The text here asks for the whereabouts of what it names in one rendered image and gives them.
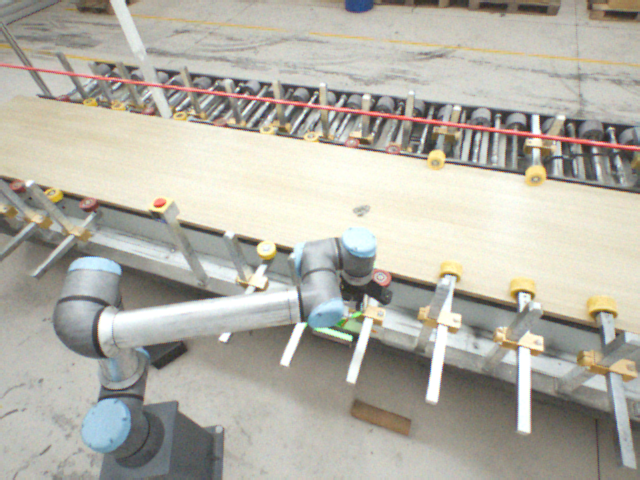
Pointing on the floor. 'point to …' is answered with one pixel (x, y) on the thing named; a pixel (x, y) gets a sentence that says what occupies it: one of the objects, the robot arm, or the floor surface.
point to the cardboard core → (381, 417)
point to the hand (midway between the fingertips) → (361, 308)
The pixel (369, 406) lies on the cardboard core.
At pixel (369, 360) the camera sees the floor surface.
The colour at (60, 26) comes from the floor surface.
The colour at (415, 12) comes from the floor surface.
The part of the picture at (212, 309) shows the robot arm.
